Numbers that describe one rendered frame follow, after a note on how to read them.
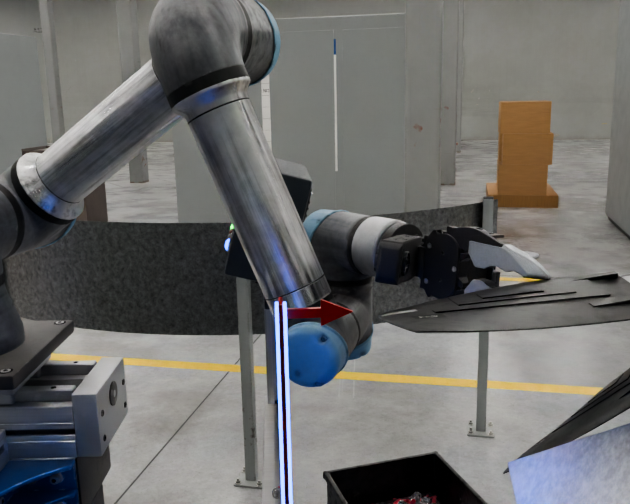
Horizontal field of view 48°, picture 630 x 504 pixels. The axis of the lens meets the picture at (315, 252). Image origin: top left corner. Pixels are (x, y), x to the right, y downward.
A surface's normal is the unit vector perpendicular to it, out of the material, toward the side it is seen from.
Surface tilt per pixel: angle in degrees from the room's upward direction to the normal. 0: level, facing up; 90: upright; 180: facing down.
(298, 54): 90
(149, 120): 118
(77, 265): 90
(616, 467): 56
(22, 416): 90
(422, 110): 90
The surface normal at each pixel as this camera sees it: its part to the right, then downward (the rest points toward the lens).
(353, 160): -0.21, 0.22
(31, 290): -0.50, 0.20
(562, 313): -0.03, -0.97
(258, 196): 0.12, 0.05
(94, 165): 0.09, 0.65
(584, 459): -0.65, -0.43
